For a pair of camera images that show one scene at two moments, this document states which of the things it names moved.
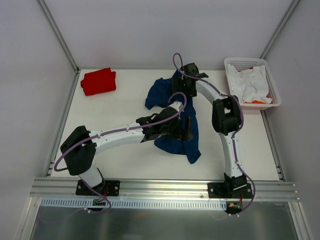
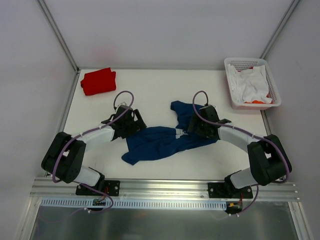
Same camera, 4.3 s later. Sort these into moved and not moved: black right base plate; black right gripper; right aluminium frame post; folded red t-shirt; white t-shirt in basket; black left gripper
Moved: black right gripper; black left gripper
Not moved: right aluminium frame post; white t-shirt in basket; black right base plate; folded red t-shirt
